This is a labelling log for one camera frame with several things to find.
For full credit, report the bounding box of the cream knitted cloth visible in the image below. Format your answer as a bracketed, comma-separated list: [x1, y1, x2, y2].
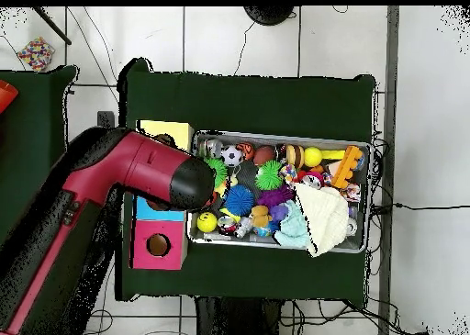
[293, 183, 351, 258]

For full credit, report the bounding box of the clear mesh bin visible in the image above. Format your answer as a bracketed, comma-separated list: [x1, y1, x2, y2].
[187, 128, 372, 255]

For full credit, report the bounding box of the wooden box with three holes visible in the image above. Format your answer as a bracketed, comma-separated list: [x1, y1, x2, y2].
[131, 119, 196, 272]

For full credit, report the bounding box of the green spiky ball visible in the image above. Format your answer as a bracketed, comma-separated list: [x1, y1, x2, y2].
[205, 157, 229, 190]

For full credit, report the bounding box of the small soccer ball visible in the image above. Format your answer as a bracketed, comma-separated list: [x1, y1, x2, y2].
[221, 145, 244, 167]

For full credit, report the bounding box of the large blue spiky ball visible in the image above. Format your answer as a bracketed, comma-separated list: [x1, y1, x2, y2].
[223, 184, 257, 218]

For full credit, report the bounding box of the green furry googly-eyed toy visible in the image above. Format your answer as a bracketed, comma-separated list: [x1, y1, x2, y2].
[253, 160, 286, 193]

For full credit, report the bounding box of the brown toy football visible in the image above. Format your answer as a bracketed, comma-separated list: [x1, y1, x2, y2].
[252, 145, 276, 167]

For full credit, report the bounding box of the colourful patterned cloth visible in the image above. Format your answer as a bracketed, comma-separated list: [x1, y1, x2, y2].
[278, 163, 299, 186]

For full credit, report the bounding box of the yellow smiley ball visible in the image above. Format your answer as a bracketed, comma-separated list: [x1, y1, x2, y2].
[196, 212, 218, 234]

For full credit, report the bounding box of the yellow tennis ball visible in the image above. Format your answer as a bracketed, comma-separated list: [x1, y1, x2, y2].
[303, 147, 324, 168]

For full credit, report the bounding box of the orange toy brick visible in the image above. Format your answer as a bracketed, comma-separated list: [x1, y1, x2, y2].
[328, 145, 366, 189]

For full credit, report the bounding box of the black round base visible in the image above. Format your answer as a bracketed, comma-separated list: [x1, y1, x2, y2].
[243, 6, 295, 27]

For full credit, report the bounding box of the grey metal strip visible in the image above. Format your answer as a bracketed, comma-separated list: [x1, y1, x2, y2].
[377, 6, 401, 335]

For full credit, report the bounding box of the dark green side table cloth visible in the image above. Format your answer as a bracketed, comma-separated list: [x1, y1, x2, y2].
[0, 65, 81, 240]

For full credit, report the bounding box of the colourful patterned packet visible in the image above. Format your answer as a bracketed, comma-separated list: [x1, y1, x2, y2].
[16, 37, 56, 73]

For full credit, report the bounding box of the black rod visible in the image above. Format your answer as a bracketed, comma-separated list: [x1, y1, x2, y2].
[32, 6, 73, 46]

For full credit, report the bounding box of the small red object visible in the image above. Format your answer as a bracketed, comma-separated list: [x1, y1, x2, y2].
[0, 80, 19, 116]

